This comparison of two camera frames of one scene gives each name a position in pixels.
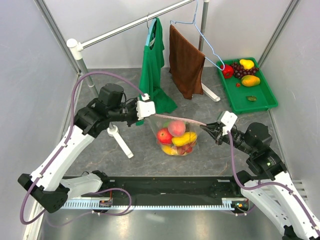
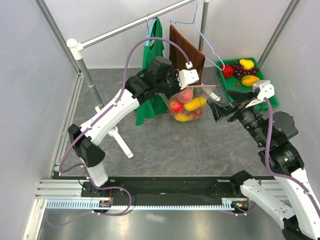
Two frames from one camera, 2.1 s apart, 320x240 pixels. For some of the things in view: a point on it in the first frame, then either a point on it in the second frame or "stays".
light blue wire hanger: (172, 22) stays
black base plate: (180, 187) stays
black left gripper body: (128, 113) to (170, 86)
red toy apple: (164, 136) to (175, 106)
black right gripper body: (218, 136) to (240, 110)
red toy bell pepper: (228, 72) stays
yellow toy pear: (247, 64) stays
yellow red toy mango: (250, 80) stays
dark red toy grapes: (239, 70) stays
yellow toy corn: (169, 150) to (183, 117)
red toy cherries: (184, 150) to (195, 113)
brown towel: (187, 60) stays
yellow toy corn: (188, 137) to (195, 103)
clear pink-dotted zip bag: (175, 136) to (188, 104)
